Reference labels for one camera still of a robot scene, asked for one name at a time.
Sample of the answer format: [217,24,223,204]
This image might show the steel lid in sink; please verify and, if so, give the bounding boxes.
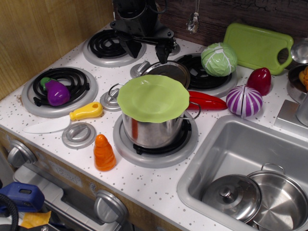
[202,174,262,223]

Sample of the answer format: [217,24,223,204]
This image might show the grey stove knob front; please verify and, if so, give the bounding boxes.
[62,122,97,149]

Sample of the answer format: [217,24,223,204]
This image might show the back left burner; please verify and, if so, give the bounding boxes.
[82,29,146,68]

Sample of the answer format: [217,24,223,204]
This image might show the toy knife yellow handle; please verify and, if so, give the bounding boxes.
[23,102,103,134]

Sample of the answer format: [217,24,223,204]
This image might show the grey stove knob back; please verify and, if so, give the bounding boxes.
[130,61,151,78]

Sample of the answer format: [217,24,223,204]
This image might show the orange toy in bowl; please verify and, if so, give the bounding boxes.
[298,66,308,91]

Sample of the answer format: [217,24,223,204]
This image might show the steel bowl right edge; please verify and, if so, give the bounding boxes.
[287,64,307,103]

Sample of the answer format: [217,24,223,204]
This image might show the steel ladle bowl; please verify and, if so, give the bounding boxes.
[290,38,308,64]

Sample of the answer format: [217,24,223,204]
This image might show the grey oven knob left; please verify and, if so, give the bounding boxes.
[7,140,37,168]

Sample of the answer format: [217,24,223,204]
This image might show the grey stove knob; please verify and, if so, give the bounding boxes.
[130,61,151,78]
[62,122,97,149]
[100,89,121,112]

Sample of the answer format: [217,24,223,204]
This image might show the front left burner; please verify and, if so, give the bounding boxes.
[21,67,98,118]

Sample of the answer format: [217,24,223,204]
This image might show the steel pot in sink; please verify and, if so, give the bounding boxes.
[248,163,308,231]

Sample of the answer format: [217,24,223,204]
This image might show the red toy chili pepper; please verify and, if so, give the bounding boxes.
[188,91,227,110]

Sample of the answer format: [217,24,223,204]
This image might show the purple toy onion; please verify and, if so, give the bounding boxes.
[226,85,263,117]

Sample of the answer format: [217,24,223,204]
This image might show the blue device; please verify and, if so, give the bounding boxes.
[0,182,45,212]

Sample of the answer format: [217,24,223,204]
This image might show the green silicone plate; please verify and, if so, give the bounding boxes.
[117,75,190,123]

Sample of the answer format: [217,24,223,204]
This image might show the black cable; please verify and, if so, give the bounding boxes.
[0,193,19,231]

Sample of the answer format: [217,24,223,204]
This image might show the steel pot on burner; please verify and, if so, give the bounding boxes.
[108,83,202,149]

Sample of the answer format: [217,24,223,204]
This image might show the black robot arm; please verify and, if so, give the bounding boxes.
[110,0,177,64]

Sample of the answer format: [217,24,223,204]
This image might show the burner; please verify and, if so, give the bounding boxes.
[113,112,198,168]
[175,53,238,98]
[82,29,146,68]
[21,67,98,118]

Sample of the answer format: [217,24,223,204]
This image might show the steel pot lid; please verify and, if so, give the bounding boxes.
[141,61,191,89]

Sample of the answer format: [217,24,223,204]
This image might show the steel sink basin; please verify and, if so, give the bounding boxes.
[177,115,308,231]

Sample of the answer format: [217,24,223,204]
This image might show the grey stove knob middle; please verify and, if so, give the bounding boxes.
[100,89,121,112]

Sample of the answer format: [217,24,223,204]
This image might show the green cutting board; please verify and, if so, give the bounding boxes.
[223,23,294,75]

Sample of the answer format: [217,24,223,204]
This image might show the yellow cloth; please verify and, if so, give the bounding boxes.
[20,211,51,229]

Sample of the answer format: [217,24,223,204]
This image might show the grey oven knob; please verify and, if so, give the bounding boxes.
[93,190,128,227]
[7,140,37,168]

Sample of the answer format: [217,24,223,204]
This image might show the hanging metal ornament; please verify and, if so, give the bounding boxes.
[186,0,200,33]

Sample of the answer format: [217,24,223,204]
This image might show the back right burner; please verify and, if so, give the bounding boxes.
[175,53,238,98]

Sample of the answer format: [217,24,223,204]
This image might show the grey oven knob right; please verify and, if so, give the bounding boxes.
[93,190,128,227]

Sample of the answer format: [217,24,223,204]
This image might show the grey faucet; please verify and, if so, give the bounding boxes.
[273,92,308,139]

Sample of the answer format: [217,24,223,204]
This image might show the oven door handle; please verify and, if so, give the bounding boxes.
[13,165,123,231]

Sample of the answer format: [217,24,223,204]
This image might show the orange toy carrot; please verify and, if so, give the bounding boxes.
[93,134,116,171]

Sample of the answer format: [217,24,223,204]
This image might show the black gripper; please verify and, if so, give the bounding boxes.
[110,20,177,64]

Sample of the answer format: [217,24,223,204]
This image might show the front right burner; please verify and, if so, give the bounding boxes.
[113,112,198,168]

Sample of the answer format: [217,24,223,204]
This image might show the green toy cabbage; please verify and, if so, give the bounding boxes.
[201,42,238,77]

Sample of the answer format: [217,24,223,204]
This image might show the purple toy eggplant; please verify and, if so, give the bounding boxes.
[40,77,71,106]

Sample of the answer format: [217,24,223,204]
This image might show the dark red toy pepper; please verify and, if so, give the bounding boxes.
[246,67,271,96]

